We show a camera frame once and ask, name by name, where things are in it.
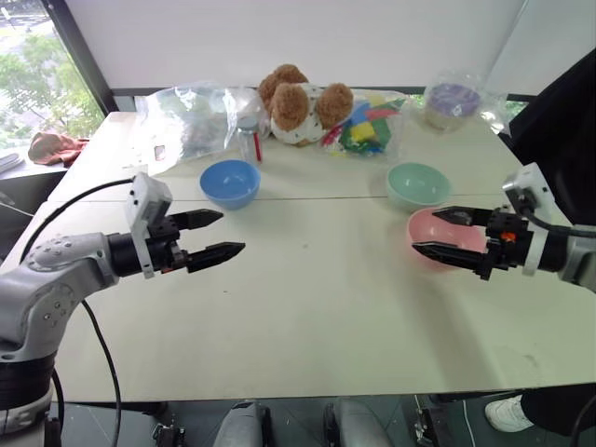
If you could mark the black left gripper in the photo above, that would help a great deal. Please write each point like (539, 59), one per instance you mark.
(164, 253)

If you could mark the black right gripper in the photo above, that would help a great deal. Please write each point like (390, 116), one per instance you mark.
(508, 247)

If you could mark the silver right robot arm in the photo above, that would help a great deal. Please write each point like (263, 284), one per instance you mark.
(579, 258)

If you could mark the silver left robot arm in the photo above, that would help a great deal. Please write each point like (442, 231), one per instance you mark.
(44, 279)

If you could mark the pink-red plastic bowl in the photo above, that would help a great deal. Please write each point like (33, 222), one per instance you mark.
(433, 233)

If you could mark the blue plastic bowl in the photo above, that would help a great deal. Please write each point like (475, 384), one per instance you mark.
(230, 186)

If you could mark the green plastic bowl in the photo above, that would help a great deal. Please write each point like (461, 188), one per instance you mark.
(416, 188)

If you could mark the small white card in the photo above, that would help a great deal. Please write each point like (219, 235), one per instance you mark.
(160, 153)

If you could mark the small clear jar, red content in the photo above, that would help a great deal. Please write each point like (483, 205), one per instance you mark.
(249, 142)

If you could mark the large clear plastic bag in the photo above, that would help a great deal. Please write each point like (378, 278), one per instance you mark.
(191, 116)

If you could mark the clear bag with purple tub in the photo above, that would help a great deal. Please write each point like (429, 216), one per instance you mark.
(449, 102)

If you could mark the bag of coloured blocks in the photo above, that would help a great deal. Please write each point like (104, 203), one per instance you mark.
(365, 128)

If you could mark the person in black clothing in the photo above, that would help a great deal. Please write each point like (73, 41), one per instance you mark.
(563, 125)

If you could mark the brown and white teddy bear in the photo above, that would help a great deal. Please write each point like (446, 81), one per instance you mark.
(298, 112)

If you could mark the brown crumpled cloth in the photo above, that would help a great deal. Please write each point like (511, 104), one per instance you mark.
(51, 149)

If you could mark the white sneaker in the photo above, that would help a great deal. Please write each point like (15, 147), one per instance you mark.
(505, 414)

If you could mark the grey rounded shape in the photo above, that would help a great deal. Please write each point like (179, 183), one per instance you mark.
(239, 426)
(358, 426)

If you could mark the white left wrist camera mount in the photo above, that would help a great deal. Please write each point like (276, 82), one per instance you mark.
(148, 193)

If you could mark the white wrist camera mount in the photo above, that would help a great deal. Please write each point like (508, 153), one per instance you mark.
(528, 184)
(148, 193)

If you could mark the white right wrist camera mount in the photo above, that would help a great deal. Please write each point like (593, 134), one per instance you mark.
(528, 184)

